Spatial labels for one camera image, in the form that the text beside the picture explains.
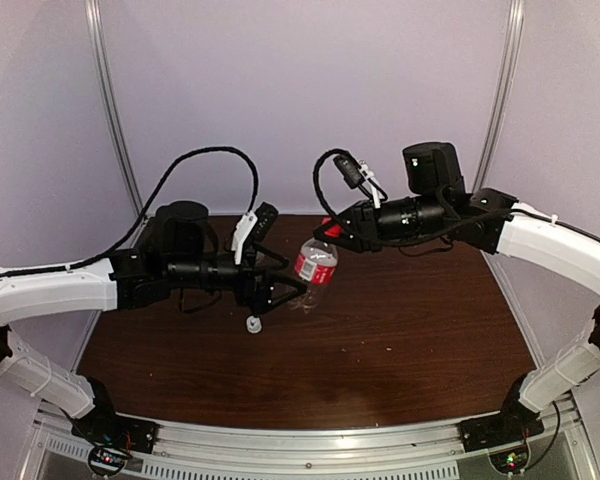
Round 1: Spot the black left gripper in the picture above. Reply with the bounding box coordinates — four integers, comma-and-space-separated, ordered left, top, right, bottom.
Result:
166, 243, 307, 314

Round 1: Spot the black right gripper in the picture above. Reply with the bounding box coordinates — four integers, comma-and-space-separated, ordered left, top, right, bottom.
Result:
313, 192, 448, 253

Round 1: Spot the red soda bottle cap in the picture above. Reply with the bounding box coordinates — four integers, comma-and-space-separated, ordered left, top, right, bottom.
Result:
321, 217, 342, 238

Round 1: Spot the clear plastic bottle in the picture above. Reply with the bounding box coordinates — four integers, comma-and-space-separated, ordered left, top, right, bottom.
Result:
287, 283, 327, 314

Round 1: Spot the red label soda bottle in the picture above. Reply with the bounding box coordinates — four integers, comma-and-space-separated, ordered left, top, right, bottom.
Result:
294, 239, 339, 290

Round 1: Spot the white bottle cap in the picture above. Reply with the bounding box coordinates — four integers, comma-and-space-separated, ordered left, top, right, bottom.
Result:
246, 315, 262, 334

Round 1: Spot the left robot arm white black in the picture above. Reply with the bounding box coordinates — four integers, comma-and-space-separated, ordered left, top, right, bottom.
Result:
0, 201, 306, 444

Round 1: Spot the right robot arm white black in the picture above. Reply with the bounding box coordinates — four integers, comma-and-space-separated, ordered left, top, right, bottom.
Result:
312, 142, 600, 442

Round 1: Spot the left round circuit board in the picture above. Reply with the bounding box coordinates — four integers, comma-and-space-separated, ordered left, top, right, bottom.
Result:
87, 444, 133, 477

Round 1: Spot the round circuit board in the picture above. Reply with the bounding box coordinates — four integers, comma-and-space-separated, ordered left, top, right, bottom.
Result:
87, 444, 133, 477
488, 443, 531, 476

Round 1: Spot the right round circuit board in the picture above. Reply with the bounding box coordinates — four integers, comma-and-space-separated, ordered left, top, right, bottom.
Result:
488, 443, 531, 476

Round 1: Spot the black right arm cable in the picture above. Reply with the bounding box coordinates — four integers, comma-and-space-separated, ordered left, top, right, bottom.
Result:
311, 147, 511, 246

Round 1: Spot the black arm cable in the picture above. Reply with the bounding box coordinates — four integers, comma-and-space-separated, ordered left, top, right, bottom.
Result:
74, 145, 260, 266
311, 147, 511, 246

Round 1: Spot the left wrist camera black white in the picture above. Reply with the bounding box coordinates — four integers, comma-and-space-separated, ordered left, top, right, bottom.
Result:
230, 202, 279, 265

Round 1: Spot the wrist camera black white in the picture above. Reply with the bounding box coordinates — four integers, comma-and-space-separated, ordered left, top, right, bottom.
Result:
230, 202, 279, 265
333, 154, 388, 209

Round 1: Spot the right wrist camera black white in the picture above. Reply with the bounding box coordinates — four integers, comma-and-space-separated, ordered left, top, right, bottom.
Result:
333, 154, 388, 209

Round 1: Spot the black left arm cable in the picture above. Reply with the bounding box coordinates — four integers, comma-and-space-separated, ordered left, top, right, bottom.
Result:
74, 145, 260, 266

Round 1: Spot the right aluminium frame post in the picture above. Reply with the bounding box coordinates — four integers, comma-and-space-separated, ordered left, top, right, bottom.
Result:
473, 0, 525, 190

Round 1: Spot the aluminium frame post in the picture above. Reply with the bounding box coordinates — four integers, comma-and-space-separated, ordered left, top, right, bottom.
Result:
84, 0, 143, 215
473, 0, 525, 190

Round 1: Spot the aluminium front rail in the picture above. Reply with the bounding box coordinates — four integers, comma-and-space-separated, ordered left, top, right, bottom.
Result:
29, 394, 591, 480

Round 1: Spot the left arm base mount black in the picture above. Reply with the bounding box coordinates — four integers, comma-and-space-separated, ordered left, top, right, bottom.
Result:
68, 414, 158, 454

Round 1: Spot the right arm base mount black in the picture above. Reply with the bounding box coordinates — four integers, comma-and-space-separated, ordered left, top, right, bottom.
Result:
458, 412, 544, 453

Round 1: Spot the left aluminium frame post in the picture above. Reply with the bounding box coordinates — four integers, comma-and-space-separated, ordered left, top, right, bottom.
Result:
84, 0, 143, 215

